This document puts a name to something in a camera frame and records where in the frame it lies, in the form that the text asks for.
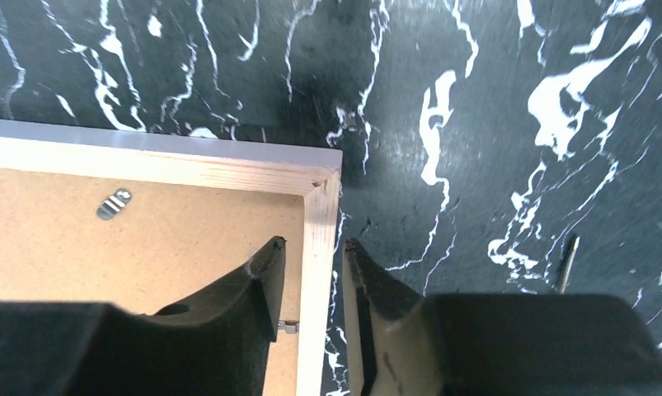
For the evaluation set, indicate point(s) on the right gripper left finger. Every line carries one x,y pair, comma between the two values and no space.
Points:
213,342

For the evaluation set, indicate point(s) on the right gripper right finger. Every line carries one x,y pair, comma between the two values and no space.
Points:
402,343

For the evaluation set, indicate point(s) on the white wooden photo frame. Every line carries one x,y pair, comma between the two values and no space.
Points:
142,220

